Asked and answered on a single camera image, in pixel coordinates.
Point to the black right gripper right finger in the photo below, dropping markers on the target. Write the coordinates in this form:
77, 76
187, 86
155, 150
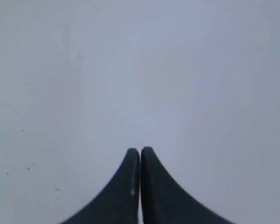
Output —
164, 201

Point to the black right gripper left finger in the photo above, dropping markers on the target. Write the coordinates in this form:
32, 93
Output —
118, 201

